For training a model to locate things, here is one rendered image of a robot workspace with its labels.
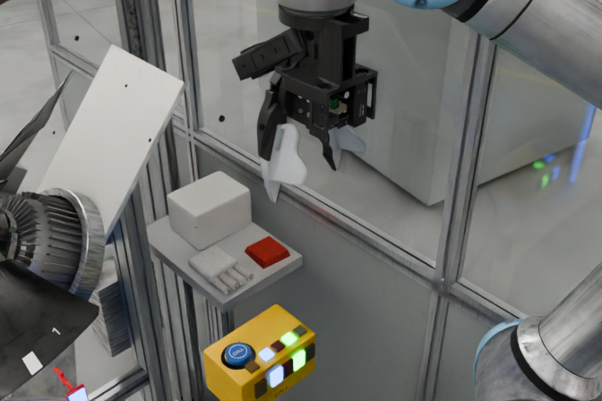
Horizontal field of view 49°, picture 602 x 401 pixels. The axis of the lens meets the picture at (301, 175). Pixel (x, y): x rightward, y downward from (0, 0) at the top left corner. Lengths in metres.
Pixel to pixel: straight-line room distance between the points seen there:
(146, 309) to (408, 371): 0.61
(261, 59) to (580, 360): 0.48
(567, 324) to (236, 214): 1.00
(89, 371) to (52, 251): 1.38
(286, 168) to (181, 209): 0.95
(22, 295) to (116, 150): 0.36
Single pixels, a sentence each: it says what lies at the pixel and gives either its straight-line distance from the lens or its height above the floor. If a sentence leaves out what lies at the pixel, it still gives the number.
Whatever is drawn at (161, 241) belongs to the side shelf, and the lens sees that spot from 1.68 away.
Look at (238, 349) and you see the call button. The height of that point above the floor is 1.08.
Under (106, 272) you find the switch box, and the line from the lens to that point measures 1.65.
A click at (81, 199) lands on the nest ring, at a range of 1.32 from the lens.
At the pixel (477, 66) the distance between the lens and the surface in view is 1.11.
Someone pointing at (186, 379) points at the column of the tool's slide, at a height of 0.11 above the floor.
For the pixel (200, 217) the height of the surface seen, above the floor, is 0.96.
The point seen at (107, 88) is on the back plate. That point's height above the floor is 1.30.
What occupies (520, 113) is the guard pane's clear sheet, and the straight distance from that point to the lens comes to 1.11.
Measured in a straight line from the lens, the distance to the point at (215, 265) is 1.55.
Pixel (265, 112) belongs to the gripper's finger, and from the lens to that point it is 0.66.
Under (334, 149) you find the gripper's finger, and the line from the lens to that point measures 0.75.
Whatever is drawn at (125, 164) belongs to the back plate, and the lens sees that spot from 1.30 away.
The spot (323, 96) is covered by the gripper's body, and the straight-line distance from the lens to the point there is 0.61.
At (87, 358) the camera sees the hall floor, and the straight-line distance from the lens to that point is 2.64.
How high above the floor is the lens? 1.88
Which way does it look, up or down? 33 degrees down
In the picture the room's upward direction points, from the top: straight up
